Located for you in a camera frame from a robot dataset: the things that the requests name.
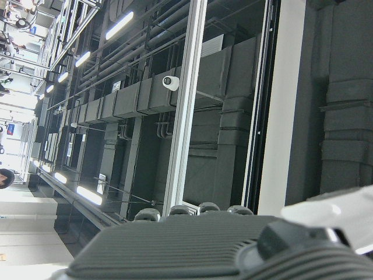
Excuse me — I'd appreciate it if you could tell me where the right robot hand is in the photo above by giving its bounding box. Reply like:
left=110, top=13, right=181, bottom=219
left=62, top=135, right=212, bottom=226
left=49, top=184, right=373, bottom=280

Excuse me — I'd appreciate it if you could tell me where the person head dark hair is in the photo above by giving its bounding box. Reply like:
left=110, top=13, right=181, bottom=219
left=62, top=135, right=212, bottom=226
left=0, top=168, right=15, bottom=190

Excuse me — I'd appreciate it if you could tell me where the aluminium frame post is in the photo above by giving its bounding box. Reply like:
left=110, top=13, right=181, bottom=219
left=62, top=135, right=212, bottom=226
left=162, top=0, right=208, bottom=218

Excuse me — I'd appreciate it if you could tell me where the black ventilation duct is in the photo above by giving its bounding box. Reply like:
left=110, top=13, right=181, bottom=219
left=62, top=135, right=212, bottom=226
left=66, top=31, right=263, bottom=123
left=308, top=0, right=373, bottom=199

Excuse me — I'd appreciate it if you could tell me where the white dome security camera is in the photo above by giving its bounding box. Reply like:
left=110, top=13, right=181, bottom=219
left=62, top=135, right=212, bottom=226
left=161, top=75, right=180, bottom=91

